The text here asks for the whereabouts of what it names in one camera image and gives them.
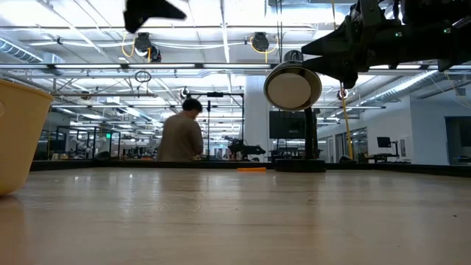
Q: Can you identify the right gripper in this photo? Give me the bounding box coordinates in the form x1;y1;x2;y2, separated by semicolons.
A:
300;0;406;90

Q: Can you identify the long ceiling light bar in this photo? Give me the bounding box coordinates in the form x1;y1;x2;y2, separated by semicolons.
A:
0;62;277;71

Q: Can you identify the black ceiling cable reel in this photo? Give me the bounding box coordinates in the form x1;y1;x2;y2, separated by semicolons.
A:
132;32;163;63
249;32;279;63

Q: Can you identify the large black wall monitor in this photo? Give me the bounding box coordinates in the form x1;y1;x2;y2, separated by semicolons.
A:
269;110;307;141

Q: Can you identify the yellow plastic bin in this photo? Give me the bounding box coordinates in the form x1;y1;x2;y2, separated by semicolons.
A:
0;78;55;197

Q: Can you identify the yellow hanging cable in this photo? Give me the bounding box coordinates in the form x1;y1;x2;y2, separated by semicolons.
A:
340;82;355;161

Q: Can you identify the person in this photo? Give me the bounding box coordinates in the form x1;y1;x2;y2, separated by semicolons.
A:
155;98;205;163

